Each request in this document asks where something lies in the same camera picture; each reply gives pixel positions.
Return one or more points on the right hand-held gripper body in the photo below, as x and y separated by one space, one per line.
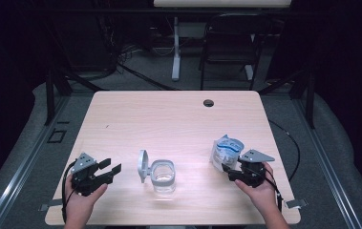
253 173

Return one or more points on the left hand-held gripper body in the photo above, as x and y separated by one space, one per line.
84 183

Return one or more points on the white and blue pouch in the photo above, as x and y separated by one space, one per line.
226 152

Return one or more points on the clear jar with grey lid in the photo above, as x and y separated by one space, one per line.
162 178

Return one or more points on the person's right hand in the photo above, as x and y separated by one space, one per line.
263 195

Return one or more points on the person's left hand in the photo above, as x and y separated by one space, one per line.
80 206

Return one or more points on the grey tape tab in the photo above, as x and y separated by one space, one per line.
49 205
296 203

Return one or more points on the black folding chair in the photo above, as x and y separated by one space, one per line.
232 35

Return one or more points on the white desk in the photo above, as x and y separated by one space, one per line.
221 3

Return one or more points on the aluminium floor rail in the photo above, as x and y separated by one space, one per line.
328 165
25 165

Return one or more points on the black metal frame stand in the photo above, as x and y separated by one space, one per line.
310 101
50 95

